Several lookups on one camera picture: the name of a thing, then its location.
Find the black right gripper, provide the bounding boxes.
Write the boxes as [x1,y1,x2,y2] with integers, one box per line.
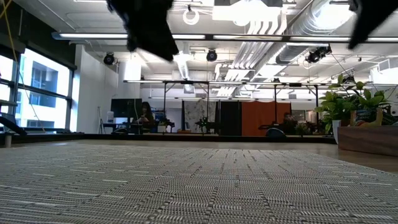
[348,0,398,50]

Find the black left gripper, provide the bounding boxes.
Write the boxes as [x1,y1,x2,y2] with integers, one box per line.
[105,0,180,62]

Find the person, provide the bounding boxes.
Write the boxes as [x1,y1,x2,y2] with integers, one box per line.
[280,112,299,135]
[136,101,155,126]

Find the grey patterned partition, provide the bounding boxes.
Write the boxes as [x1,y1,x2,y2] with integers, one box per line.
[183,99,217,133]

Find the black computer monitor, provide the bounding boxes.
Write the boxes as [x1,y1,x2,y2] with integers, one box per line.
[110,98,143,119]

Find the long ceiling light bar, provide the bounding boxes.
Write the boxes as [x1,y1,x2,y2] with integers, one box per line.
[52,32,398,44]

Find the small potted plant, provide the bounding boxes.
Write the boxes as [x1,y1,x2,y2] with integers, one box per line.
[156,117,171,134]

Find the green leafy plant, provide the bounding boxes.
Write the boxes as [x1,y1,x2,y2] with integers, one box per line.
[314,73,397,135]

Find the white ceiling pipes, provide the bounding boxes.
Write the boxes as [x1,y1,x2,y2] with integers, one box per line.
[214,18,289,97]

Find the black room partition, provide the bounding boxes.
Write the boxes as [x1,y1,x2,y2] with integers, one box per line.
[218,100,243,136]

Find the white plant pot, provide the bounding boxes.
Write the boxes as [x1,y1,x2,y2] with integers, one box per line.
[331,119,342,144]

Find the brown wooden box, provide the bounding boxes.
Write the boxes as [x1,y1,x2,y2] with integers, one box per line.
[337,125,398,157]

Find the orange room partition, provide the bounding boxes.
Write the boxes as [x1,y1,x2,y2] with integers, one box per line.
[241,101,292,137]

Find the large office window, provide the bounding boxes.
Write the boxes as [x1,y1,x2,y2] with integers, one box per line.
[0,46,75,133]

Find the grey woven placemat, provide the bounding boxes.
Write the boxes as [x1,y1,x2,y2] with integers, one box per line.
[0,141,398,224]

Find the black angled strut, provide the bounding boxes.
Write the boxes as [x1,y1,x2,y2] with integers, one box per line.
[0,112,28,137]

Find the white ring ceiling fixture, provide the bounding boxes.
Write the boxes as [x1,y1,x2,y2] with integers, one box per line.
[182,6,201,26]

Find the black workstation frame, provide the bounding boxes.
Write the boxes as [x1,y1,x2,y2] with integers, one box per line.
[273,81,320,125]
[123,80,213,134]

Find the black ceiling dome camera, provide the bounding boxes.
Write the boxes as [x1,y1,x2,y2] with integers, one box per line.
[205,49,218,63]
[103,52,116,66]

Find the silver ventilation duct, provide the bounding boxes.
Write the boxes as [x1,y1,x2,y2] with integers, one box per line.
[254,0,355,71]

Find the black metal table frame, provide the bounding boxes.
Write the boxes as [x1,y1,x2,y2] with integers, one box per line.
[0,132,339,145]

